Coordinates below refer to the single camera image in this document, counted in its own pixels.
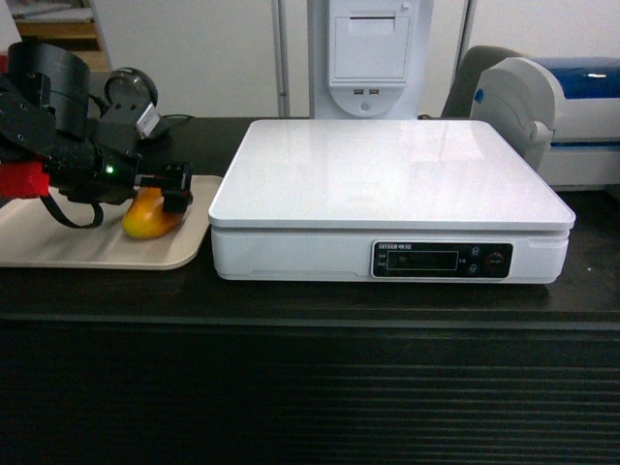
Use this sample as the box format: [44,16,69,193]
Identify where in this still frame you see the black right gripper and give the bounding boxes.
[46,104,193,213]

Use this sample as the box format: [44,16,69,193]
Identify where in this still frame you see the red yellow mango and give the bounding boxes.
[121,187,184,239]

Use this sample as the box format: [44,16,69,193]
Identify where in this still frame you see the black checkout counter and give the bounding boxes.
[0,115,620,465]

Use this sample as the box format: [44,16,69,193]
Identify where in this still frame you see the white checkout scale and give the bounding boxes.
[209,120,575,284]

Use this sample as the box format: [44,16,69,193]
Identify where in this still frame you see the black barcode scanner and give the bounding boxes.
[104,67,170,142]

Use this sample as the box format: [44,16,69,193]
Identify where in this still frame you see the beige plastic tray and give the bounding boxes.
[1,175,222,270]

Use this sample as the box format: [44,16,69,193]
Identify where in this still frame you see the red block on gripper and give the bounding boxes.
[0,161,49,199]

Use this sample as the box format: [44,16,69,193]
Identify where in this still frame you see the wooden pallet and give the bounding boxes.
[7,0,109,72]

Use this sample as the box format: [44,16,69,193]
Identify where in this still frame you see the white vertical pole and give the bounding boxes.
[271,0,291,117]

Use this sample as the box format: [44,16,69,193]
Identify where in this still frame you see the white receipt printer terminal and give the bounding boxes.
[307,0,434,119]

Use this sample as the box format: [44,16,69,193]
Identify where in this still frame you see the white blue label printer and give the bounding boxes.
[470,57,619,190]

